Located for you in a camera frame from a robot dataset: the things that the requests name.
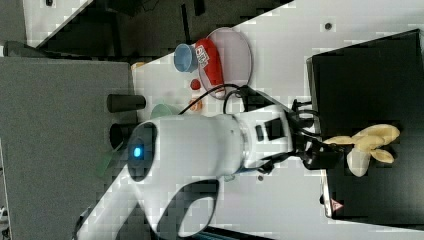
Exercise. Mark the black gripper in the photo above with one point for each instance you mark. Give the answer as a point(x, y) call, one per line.
point(315, 154)

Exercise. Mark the peeled plush banana toy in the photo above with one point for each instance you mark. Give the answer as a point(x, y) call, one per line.
point(367, 143)

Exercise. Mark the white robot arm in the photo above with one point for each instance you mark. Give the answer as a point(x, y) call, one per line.
point(175, 164)

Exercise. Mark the silver black toaster oven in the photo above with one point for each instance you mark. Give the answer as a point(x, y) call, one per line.
point(376, 82)

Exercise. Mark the grey round plate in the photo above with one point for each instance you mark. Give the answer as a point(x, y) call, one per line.
point(235, 55)

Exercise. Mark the red plush strawberry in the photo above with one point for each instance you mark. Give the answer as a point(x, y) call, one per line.
point(195, 84)

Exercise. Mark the red plush ketchup bottle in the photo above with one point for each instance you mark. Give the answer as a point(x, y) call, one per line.
point(209, 60)

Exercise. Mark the green plastic cup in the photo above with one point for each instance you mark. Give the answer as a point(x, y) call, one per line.
point(161, 110)

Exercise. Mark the blue plastic cup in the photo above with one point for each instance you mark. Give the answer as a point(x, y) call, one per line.
point(185, 59)

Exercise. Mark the black cylinder post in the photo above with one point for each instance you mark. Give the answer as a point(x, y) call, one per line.
point(121, 103)

